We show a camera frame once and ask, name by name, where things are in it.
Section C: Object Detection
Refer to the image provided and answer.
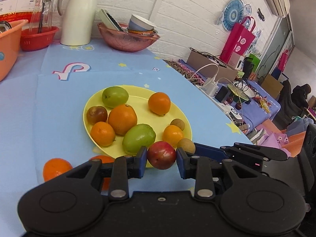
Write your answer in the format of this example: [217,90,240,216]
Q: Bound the red apple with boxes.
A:
[147,141,176,170]

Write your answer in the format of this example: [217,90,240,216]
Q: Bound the large green mango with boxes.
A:
[122,124,156,155]

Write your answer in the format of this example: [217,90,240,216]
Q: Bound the yellow-orange small orange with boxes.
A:
[162,125,184,148]

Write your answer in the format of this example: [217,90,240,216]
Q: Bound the small orange tangerine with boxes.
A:
[90,121,116,146]

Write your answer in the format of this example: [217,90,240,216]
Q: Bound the small brown longan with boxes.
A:
[170,118,185,131]

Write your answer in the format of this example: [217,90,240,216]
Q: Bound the large orange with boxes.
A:
[108,104,138,135]

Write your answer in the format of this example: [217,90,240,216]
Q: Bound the dark red plum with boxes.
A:
[86,106,108,125]

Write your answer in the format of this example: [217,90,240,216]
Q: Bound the back right tangerine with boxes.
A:
[89,155,115,191]

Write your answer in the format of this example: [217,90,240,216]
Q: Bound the white power strip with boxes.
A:
[218,103,243,121]

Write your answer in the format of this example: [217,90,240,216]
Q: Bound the yellow plastic plate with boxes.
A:
[94,85,192,158]

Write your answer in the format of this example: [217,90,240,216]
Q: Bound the white charger plug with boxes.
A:
[201,78,218,96]

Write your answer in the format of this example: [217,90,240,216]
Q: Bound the back left tangerine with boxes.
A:
[42,158,72,182]

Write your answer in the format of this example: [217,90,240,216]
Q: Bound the small green mango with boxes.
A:
[102,86,129,108]

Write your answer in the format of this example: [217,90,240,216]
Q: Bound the orange on plate right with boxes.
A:
[148,92,171,116]

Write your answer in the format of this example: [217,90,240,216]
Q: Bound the cardboard box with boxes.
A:
[186,51,238,84]

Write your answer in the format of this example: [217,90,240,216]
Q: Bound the blue star tablecloth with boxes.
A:
[1,40,248,236]

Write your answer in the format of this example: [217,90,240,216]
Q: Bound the pink gift bag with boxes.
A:
[220,16,256,63]

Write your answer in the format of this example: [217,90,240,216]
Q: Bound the pink glass bowl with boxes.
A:
[97,23,160,53]

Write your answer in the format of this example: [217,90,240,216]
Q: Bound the stacked ceramic bowls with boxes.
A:
[127,14,157,36]

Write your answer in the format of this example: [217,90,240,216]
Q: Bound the white tilted dish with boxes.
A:
[99,9,124,32]

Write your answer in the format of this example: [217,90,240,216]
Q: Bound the red plastic basket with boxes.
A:
[20,26,59,51]

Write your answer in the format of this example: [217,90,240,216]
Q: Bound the white thermos jug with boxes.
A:
[57,0,98,46]

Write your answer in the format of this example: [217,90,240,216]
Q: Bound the glass pitcher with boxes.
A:
[29,0,54,34]

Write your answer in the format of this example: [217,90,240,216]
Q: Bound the orange plastic basket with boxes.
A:
[0,19,28,81]

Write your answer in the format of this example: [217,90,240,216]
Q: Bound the metal bowl in basket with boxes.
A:
[0,20,12,33]

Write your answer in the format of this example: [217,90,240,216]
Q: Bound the blue round wall fan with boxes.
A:
[216,0,244,32]

